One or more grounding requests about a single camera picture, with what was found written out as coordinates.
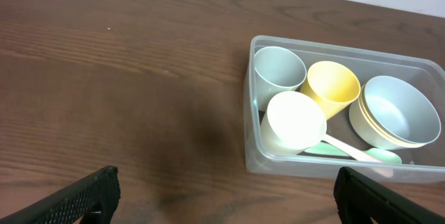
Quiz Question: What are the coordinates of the yellow plastic cup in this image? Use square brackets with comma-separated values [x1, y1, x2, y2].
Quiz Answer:
[300, 61, 362, 120]

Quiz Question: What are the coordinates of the grey plastic bowl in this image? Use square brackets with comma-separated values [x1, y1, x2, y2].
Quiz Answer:
[362, 76, 442, 145]

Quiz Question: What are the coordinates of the clear plastic storage container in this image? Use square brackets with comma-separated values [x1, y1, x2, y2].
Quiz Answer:
[243, 35, 444, 183]

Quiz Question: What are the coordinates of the grey plastic cup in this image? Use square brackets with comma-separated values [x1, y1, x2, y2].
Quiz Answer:
[254, 47, 307, 111]

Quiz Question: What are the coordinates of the white plastic cup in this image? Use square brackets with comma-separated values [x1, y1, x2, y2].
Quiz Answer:
[261, 91, 327, 154]

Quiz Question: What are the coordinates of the white plastic spoon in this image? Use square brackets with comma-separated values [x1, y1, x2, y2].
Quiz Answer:
[305, 142, 403, 164]

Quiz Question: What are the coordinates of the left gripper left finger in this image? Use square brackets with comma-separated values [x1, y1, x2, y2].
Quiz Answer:
[1, 166, 121, 224]

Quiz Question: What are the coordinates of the white plastic fork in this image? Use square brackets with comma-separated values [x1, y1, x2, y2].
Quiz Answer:
[322, 134, 394, 178]

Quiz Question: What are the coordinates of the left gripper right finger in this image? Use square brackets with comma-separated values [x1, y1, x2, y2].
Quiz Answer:
[334, 167, 444, 224]

